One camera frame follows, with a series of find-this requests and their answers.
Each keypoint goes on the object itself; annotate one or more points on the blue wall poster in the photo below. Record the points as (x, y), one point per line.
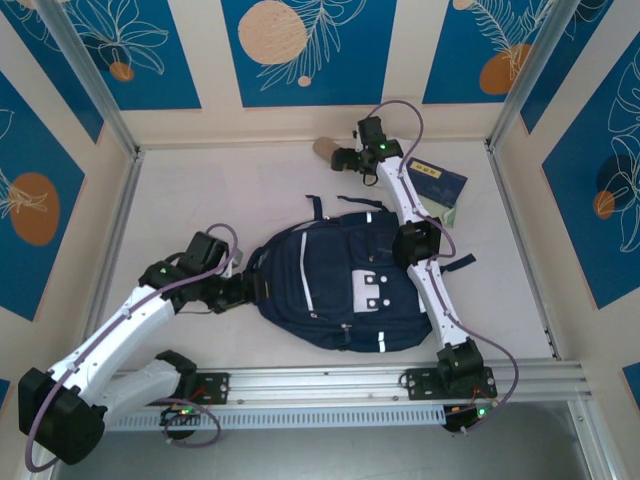
(55, 65)
(632, 380)
(575, 65)
(4, 395)

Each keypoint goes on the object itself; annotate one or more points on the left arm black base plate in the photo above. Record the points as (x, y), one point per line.
(215, 387)

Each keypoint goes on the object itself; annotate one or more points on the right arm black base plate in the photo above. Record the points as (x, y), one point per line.
(420, 385)

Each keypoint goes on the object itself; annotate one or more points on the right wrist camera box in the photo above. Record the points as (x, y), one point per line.
(357, 143)

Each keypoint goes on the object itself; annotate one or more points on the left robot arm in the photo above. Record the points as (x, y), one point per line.
(125, 325)

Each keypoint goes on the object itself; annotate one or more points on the blue poster dark circle flower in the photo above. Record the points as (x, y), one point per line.
(575, 200)

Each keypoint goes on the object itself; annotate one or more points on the navy blue backpack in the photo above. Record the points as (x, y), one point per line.
(325, 280)

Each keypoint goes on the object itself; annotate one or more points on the blue poster large orange circle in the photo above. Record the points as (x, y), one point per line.
(30, 150)

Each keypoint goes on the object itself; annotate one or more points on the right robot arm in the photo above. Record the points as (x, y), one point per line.
(430, 295)

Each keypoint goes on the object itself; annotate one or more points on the dark blue book small label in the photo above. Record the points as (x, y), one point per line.
(440, 185)

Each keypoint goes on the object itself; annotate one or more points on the blue poster white lily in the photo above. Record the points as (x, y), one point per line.
(170, 75)

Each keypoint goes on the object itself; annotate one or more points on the blue poster orange circle fern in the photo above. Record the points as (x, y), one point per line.
(450, 60)

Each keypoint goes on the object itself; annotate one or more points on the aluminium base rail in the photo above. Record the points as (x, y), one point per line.
(320, 385)

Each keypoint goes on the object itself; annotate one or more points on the aluminium frame post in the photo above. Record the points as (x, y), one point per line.
(95, 85)
(540, 65)

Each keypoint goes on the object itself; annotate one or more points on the grey metal shelf plate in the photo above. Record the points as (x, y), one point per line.
(320, 455)

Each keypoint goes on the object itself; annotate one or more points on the blue poster beige circle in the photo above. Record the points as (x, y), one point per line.
(350, 50)

